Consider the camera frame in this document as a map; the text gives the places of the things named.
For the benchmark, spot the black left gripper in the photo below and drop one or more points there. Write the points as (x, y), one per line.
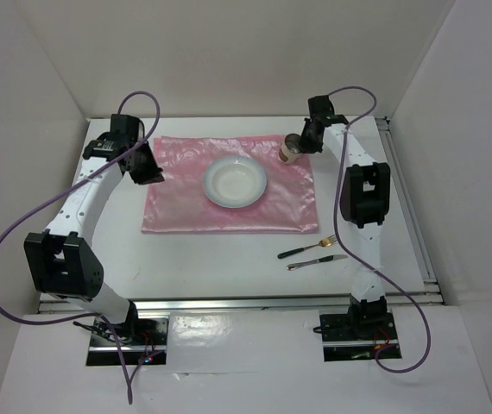
(153, 174)

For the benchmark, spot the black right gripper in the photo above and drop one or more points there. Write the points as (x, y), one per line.
(306, 147)

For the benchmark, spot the metal cup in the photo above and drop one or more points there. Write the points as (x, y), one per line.
(290, 150)

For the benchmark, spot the pink satin rose cloth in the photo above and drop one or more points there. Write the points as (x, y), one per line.
(179, 205)

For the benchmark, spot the white scalloped plate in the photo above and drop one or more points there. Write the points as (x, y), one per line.
(234, 182)

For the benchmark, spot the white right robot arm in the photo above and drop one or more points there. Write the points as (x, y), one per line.
(363, 203)

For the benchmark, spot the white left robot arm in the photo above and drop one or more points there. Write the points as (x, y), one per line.
(60, 258)

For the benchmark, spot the gold fork black handle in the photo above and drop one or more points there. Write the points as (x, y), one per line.
(323, 243)

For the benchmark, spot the silver knife black handle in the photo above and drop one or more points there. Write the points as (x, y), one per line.
(307, 263)

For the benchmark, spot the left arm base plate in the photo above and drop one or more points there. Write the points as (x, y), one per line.
(148, 346)

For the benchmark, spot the aluminium front rail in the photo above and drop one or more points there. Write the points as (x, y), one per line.
(428, 297)

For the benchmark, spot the aluminium rail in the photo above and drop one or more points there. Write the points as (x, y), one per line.
(428, 297)
(419, 245)

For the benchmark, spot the aluminium right side rail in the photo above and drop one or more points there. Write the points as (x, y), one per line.
(419, 245)

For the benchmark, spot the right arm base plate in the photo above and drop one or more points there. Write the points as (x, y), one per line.
(340, 342)

